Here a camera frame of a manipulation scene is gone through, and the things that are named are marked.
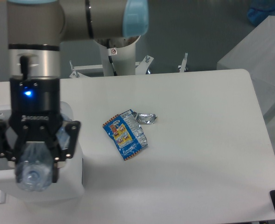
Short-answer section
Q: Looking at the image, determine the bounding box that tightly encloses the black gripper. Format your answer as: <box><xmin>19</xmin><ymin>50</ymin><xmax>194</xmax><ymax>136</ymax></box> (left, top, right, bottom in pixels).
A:
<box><xmin>0</xmin><ymin>77</ymin><xmax>81</xmax><ymax>183</ymax></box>

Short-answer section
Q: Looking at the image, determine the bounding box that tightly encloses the clear crushed plastic bottle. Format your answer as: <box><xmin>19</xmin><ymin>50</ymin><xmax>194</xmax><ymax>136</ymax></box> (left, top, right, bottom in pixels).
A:
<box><xmin>14</xmin><ymin>113</ymin><xmax>73</xmax><ymax>192</ymax></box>

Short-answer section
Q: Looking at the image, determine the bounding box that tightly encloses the blue foil snack wrapper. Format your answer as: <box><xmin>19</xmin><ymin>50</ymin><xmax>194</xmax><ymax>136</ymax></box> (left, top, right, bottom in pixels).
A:
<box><xmin>103</xmin><ymin>109</ymin><xmax>157</xmax><ymax>161</ymax></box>

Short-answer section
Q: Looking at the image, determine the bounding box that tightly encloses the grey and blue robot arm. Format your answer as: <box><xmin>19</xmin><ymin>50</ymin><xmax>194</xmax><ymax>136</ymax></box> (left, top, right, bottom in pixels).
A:
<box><xmin>0</xmin><ymin>0</ymin><xmax>149</xmax><ymax>183</ymax></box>

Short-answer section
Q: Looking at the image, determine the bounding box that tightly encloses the white plastic trash can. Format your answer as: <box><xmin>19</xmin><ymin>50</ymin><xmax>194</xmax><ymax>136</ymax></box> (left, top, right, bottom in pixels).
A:
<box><xmin>0</xmin><ymin>101</ymin><xmax>85</xmax><ymax>203</ymax></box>

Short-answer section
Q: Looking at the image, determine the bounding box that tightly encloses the blue cloth item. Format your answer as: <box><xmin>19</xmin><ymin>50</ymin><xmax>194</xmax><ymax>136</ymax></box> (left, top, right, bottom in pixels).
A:
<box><xmin>247</xmin><ymin>0</ymin><xmax>275</xmax><ymax>26</ymax></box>

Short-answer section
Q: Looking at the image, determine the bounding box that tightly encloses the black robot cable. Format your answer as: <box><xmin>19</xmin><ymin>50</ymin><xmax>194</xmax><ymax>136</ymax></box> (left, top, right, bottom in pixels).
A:
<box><xmin>106</xmin><ymin>38</ymin><xmax>118</xmax><ymax>77</ymax></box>

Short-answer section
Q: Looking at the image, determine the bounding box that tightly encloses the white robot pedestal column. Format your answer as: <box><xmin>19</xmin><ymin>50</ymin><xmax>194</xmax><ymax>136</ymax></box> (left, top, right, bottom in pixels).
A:
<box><xmin>95</xmin><ymin>36</ymin><xmax>140</xmax><ymax>64</ymax></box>

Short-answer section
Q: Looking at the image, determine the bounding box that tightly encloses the white pedestal base frame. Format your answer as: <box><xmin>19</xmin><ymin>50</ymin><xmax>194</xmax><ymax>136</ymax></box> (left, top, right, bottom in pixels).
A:
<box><xmin>69</xmin><ymin>52</ymin><xmax>189</xmax><ymax>79</ymax></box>

